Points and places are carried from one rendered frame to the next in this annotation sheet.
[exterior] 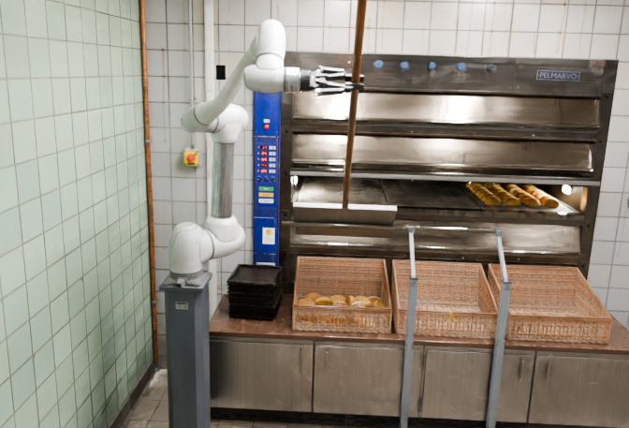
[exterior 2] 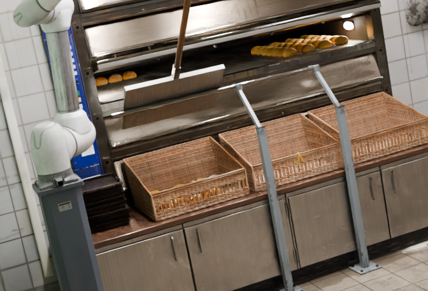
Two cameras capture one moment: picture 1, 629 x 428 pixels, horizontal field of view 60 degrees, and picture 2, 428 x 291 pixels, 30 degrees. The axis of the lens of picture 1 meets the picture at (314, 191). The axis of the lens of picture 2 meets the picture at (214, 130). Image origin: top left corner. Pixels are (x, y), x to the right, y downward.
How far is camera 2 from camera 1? 158 cm
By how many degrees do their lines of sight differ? 20
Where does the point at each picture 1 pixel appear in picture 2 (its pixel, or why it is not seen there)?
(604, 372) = not seen: outside the picture
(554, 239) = (356, 70)
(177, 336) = (67, 241)
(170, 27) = not seen: outside the picture
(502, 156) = (290, 2)
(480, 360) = (336, 190)
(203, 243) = (67, 137)
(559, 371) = (402, 178)
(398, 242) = (218, 114)
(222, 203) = (71, 95)
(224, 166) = (65, 55)
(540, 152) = not seen: outside the picture
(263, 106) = not seen: hidden behind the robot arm
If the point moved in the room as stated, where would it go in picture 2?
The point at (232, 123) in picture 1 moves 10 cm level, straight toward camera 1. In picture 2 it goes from (65, 8) to (72, 7)
